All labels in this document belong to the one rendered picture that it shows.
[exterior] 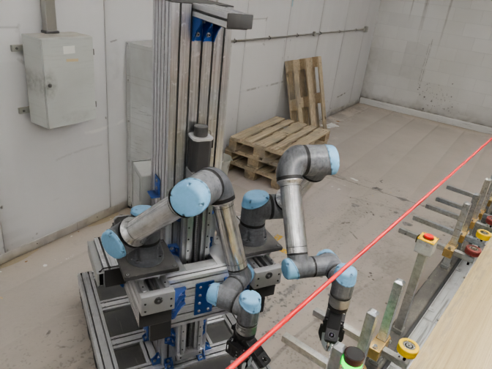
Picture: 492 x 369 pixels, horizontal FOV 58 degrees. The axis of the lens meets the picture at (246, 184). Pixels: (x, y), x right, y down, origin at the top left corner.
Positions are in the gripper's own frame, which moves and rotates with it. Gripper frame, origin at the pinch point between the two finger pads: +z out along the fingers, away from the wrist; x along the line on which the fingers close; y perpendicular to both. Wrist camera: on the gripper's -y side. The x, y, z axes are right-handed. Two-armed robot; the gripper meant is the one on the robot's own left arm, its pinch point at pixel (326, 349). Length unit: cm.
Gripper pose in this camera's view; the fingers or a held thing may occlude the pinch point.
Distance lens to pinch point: 176.2
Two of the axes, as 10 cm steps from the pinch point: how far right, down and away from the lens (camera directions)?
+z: -1.0, 9.0, 4.3
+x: -9.4, -2.3, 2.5
